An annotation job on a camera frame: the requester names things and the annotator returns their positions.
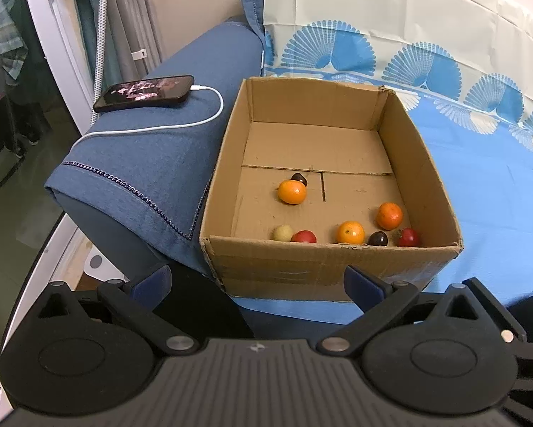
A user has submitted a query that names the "white braided hose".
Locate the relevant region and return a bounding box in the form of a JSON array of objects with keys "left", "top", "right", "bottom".
[{"left": 89, "top": 0, "right": 112, "bottom": 123}]

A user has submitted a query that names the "white plastic floor item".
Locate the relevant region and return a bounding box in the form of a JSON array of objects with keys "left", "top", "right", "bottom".
[{"left": 83, "top": 249, "right": 129, "bottom": 284}]

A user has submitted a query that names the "large orange mandarin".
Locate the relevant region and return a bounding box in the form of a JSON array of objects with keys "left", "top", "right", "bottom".
[{"left": 336, "top": 221, "right": 366, "bottom": 245}]

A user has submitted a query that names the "white charging cable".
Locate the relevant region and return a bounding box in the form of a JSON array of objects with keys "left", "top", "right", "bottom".
[{"left": 73, "top": 84, "right": 225, "bottom": 147}]

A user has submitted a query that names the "blue fan print sheet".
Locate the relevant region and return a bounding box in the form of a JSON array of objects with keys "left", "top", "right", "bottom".
[{"left": 237, "top": 0, "right": 533, "bottom": 326}]

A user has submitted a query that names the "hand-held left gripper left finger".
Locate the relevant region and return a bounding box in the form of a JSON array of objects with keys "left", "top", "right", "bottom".
[{"left": 22, "top": 263, "right": 200, "bottom": 358}]

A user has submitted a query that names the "reddish orange mandarin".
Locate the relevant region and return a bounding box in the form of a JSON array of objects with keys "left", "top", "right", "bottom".
[{"left": 376, "top": 202, "right": 404, "bottom": 231}]

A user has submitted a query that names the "grey curtain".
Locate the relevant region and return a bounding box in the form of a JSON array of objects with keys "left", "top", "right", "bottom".
[{"left": 108, "top": 0, "right": 166, "bottom": 81}]

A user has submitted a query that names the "brown cardboard box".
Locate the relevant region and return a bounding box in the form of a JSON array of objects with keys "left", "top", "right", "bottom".
[{"left": 199, "top": 77, "right": 465, "bottom": 304}]

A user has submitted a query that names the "teal curtain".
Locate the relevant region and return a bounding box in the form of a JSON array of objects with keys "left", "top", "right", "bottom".
[{"left": 68, "top": 0, "right": 103, "bottom": 92}]

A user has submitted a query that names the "white door frame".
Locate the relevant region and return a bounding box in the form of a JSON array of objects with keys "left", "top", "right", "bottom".
[{"left": 19, "top": 0, "right": 95, "bottom": 136}]

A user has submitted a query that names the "blue covered sofa armrest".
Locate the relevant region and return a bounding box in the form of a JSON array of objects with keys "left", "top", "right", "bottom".
[{"left": 44, "top": 15, "right": 267, "bottom": 339}]

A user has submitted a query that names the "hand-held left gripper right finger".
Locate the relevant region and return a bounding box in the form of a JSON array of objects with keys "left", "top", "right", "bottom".
[{"left": 317, "top": 264, "right": 495, "bottom": 358}]

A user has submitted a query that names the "black smartphone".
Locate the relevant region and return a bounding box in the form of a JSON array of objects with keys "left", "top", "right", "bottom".
[{"left": 93, "top": 74, "right": 196, "bottom": 114}]

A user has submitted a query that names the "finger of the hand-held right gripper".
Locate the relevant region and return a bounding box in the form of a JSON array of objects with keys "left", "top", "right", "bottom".
[{"left": 464, "top": 277, "right": 529, "bottom": 345}]

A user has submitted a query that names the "small orange mandarin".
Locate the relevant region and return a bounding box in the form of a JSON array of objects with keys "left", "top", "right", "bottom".
[{"left": 277, "top": 180, "right": 308, "bottom": 206}]

